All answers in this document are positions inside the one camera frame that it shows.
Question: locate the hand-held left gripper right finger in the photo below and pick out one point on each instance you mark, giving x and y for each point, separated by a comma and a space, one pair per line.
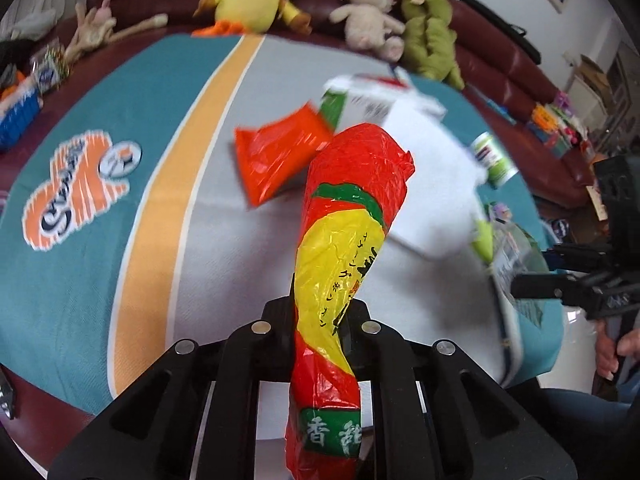
361, 317

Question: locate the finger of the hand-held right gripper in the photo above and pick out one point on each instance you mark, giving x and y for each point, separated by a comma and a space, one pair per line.
540, 285
555, 258

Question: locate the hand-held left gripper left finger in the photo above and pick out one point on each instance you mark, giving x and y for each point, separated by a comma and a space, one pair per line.
279, 321

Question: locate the clear plastic bottle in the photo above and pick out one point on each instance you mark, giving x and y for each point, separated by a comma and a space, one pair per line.
515, 255

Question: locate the red yellow snack wrapper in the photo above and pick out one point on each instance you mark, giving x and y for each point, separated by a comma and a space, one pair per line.
340, 240

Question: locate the green label white can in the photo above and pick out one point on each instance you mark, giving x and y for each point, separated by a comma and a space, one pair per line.
492, 157

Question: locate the orange snack bag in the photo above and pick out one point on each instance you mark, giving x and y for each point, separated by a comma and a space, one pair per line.
275, 155

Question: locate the white green carton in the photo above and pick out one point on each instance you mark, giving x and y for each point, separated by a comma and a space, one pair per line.
360, 100

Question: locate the person's right hand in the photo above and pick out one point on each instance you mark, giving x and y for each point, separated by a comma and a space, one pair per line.
606, 355

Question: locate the pile of colourful toys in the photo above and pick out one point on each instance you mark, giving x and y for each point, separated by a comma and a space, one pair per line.
560, 125

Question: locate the cardboard box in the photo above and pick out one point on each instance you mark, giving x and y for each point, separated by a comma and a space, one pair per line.
587, 72

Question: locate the person's jeans leg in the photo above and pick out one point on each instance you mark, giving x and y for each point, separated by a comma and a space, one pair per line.
575, 425

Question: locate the dark red leather sofa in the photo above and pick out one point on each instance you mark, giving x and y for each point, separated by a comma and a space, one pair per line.
500, 70

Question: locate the teal printed blanket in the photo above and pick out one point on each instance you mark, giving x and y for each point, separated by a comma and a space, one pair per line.
75, 285

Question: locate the green dinosaur plush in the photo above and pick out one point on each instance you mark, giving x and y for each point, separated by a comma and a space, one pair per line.
430, 45

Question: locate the beige sheep plush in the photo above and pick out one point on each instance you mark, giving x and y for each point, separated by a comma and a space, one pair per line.
367, 25

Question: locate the blue package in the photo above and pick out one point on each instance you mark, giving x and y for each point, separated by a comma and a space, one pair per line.
17, 120

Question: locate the white blue packet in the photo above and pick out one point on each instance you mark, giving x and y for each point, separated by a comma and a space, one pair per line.
47, 72

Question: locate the pink rabbit plush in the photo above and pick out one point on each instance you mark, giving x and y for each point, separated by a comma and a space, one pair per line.
92, 30

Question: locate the white plastic bag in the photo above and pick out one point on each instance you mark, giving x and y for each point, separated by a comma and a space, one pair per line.
32, 25

